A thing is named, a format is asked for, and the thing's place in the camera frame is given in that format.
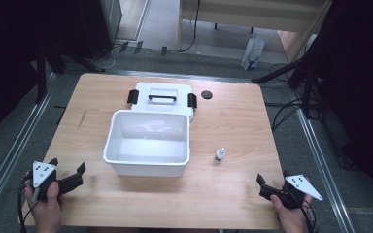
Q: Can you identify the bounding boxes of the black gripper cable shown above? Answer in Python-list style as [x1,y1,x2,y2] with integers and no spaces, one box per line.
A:
[17,176,41,233]
[299,199,319,233]

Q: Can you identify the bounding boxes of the black floor cables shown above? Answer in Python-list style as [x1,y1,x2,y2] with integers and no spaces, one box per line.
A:
[264,62,305,133]

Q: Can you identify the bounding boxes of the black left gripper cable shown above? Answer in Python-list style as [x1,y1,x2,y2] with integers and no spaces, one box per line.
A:
[17,176,41,233]

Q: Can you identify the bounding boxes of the small clear bottle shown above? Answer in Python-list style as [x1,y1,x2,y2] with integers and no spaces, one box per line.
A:
[214,147,227,165]

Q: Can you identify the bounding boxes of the beige bench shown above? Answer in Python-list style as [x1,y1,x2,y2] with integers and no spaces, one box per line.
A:
[177,0,333,52]

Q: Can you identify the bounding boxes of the person's left hand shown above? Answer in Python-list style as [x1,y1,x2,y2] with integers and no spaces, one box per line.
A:
[23,181,65,233]

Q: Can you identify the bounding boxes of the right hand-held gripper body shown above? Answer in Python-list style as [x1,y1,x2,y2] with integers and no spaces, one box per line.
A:
[279,174,324,210]

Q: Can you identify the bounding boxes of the black hanging cable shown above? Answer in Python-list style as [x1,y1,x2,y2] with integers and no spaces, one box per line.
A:
[178,0,202,53]

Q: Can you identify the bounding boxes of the person's right hand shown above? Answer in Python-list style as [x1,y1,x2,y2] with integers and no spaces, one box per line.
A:
[269,194,313,233]

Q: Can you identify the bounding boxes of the white plastic storage box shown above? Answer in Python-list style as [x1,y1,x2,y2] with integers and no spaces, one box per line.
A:
[102,109,190,179]

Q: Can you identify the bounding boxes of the dark cabinet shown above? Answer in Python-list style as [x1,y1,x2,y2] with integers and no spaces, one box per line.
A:
[77,0,124,61]

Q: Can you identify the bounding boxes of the white floor cable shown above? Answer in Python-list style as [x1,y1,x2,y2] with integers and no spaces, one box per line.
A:
[97,44,121,72]

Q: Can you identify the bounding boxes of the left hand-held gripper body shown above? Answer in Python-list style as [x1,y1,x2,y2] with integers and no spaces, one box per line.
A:
[28,160,61,204]

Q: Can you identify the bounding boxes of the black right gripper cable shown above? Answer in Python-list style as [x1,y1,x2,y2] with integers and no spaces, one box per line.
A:
[299,199,319,233]

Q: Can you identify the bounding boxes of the white and blue bag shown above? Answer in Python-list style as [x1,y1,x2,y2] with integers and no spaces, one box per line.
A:
[240,33,266,72]

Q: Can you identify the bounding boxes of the white lid with black latches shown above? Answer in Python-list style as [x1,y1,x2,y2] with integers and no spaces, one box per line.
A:
[126,82,198,121]

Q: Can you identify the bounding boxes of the metal floor rail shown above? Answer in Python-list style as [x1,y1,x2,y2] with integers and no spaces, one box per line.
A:
[0,71,58,227]
[289,88,357,233]

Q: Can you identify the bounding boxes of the black metal stand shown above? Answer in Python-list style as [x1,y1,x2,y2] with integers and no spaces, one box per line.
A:
[252,38,325,120]
[33,38,106,105]

